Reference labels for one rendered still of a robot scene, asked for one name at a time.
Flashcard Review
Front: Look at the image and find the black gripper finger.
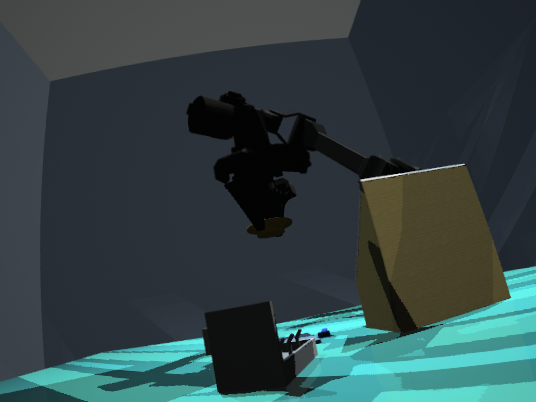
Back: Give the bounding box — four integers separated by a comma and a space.
224, 172, 269, 231
263, 191, 293, 219

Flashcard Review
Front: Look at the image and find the grey cylinder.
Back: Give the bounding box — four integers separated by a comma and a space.
202, 328, 211, 355

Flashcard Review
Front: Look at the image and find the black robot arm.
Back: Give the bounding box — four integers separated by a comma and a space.
186, 91, 423, 183

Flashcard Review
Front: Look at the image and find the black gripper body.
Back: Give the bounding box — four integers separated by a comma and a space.
213, 133, 297, 199

